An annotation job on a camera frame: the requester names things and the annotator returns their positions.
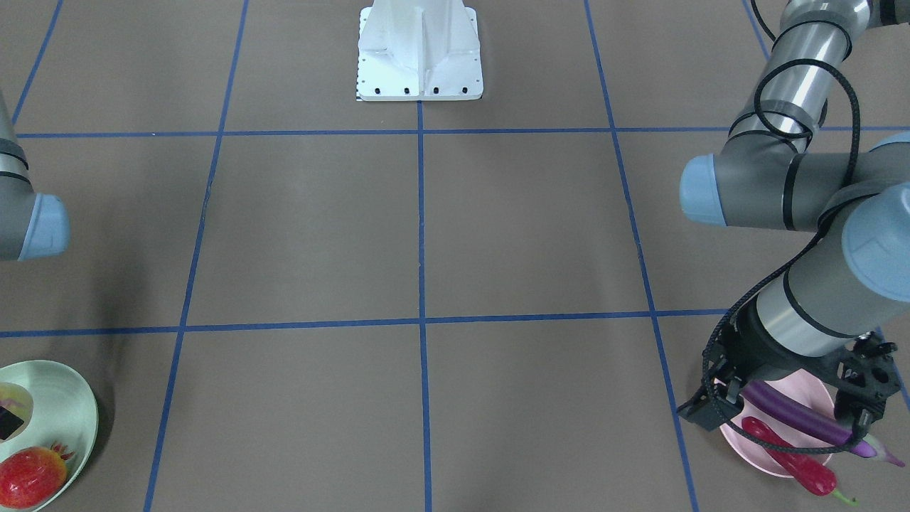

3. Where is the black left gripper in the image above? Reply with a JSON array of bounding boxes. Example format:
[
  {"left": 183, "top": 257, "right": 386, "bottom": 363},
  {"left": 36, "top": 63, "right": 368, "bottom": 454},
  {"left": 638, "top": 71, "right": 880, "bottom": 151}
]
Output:
[{"left": 676, "top": 312, "right": 901, "bottom": 435}]

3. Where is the red orange toy pomegranate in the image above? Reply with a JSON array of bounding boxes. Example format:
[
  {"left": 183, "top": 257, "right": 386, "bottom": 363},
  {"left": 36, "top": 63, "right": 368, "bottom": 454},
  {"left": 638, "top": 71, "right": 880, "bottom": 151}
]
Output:
[{"left": 1, "top": 443, "right": 75, "bottom": 510}]

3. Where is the purple toy eggplant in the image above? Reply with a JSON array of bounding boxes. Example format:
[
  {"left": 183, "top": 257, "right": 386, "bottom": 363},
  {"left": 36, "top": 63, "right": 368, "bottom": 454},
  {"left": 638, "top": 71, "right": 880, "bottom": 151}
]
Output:
[{"left": 739, "top": 380, "right": 906, "bottom": 468}]

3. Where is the red toy chili pepper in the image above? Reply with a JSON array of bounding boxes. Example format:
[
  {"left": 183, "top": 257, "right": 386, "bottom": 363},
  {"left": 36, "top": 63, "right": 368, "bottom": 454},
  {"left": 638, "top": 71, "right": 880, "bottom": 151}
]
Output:
[{"left": 741, "top": 416, "right": 858, "bottom": 506}]

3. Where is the toy peach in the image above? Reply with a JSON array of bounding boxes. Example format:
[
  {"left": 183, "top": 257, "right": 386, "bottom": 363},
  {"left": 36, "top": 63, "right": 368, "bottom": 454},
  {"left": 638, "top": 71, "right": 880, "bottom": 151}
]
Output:
[{"left": 1, "top": 383, "right": 35, "bottom": 433}]

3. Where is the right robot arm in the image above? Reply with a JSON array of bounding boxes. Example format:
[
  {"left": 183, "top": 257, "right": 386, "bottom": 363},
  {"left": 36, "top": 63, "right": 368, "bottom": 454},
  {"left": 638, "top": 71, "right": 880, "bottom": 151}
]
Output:
[{"left": 1, "top": 98, "right": 70, "bottom": 443}]

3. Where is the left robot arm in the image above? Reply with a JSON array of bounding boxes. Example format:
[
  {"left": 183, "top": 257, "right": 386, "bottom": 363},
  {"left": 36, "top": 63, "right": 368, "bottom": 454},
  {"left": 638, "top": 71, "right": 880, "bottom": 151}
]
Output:
[{"left": 678, "top": 1, "right": 908, "bottom": 437}]

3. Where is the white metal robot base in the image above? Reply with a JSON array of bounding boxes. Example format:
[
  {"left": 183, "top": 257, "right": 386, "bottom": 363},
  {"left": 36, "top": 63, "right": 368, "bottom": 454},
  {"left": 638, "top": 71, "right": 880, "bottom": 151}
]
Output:
[{"left": 355, "top": 1, "right": 484, "bottom": 102}]

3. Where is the light green plate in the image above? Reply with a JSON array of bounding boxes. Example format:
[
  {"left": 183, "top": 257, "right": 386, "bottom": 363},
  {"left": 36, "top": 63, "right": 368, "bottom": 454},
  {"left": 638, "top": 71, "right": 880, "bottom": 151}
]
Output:
[{"left": 1, "top": 360, "right": 100, "bottom": 511}]

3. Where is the pink plate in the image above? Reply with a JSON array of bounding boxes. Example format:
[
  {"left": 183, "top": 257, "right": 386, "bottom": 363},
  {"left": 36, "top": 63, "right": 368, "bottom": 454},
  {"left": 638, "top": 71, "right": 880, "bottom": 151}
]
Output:
[{"left": 719, "top": 370, "right": 833, "bottom": 481}]

